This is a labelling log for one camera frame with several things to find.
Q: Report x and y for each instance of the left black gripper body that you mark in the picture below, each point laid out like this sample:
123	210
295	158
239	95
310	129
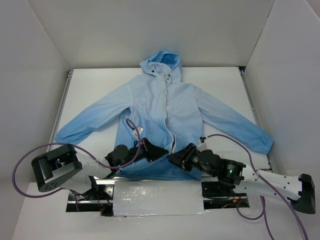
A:
146	150

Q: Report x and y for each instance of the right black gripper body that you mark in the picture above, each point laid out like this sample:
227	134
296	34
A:
186	157

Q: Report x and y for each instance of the light blue hooded jacket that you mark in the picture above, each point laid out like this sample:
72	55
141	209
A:
171	112

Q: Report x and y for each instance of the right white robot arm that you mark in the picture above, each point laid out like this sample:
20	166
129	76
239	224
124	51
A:
298	191

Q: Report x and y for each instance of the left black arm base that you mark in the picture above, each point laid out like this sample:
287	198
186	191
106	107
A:
99	199

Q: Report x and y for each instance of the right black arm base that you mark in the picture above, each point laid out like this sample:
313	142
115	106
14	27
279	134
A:
216	196

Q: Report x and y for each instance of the silver foil-covered panel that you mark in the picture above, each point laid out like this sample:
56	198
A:
157	198

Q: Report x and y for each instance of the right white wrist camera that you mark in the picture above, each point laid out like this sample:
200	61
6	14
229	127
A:
202	144

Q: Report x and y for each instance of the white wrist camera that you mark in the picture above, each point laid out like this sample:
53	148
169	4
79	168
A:
202	144
137	131

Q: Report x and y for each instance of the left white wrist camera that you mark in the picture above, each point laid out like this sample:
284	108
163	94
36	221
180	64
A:
137	131

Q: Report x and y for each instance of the front aluminium table rail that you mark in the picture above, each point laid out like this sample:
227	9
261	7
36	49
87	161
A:
204	178

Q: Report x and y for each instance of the aluminium table rail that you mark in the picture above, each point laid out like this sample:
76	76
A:
272	165
204	178
61	106

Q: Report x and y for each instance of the right aluminium table rail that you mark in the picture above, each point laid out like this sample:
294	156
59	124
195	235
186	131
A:
272	165

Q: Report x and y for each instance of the left aluminium table rail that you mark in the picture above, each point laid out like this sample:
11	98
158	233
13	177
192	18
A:
61	106

